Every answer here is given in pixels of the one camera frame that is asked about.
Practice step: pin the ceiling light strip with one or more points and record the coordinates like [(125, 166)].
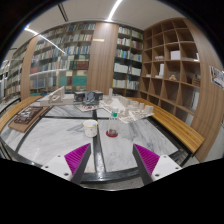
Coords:
[(115, 9)]

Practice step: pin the tall bookshelf with books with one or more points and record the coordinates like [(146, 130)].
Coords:
[(15, 76), (128, 63), (66, 56)]

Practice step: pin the wooden cubby shelf unit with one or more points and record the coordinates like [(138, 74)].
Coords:
[(170, 73)]

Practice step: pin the dark grey architectural model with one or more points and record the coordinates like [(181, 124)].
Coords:
[(88, 98)]

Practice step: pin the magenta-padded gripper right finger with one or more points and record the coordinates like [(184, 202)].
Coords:
[(146, 157)]

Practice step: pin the curved wooden slatted bench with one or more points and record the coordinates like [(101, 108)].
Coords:
[(173, 125), (16, 108)]

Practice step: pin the paper poster on wall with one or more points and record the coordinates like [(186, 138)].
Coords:
[(217, 76)]

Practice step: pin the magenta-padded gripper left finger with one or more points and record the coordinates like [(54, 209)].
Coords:
[(77, 156)]

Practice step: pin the white city block model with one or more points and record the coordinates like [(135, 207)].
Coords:
[(131, 110)]

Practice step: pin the beige architectural building model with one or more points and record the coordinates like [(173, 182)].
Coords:
[(55, 98)]

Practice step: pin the brown model on wooden board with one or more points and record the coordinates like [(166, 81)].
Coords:
[(28, 116)]

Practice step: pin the clear plastic bottle green label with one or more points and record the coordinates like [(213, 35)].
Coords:
[(113, 125)]

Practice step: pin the flat round red coaster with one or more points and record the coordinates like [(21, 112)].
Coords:
[(108, 135)]

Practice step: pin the white cup yellow rim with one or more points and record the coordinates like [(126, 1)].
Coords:
[(90, 129)]

